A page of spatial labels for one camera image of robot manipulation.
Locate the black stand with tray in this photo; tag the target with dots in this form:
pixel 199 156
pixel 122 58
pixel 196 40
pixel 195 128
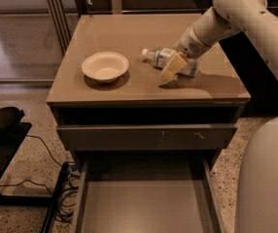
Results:
pixel 12 134

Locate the metal shelf frame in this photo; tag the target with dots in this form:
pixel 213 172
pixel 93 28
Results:
pixel 129 0

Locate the brown drawer cabinet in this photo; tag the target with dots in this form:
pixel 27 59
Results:
pixel 138 97

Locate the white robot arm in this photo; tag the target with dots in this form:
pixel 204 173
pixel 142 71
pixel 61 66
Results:
pixel 257 192

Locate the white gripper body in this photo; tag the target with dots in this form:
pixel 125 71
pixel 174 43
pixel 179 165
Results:
pixel 188 44

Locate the blue label plastic bottle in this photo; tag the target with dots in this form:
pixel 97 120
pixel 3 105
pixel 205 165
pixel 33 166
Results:
pixel 155 59

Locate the closed top drawer front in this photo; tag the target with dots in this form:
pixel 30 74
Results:
pixel 146 137

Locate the white paper bowl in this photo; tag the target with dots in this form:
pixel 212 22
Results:
pixel 105 67

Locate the open middle drawer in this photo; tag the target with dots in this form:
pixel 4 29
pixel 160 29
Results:
pixel 146 194

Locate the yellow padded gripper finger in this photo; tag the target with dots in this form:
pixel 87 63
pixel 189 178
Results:
pixel 174 63

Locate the black power strip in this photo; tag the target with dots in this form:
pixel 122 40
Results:
pixel 63 174

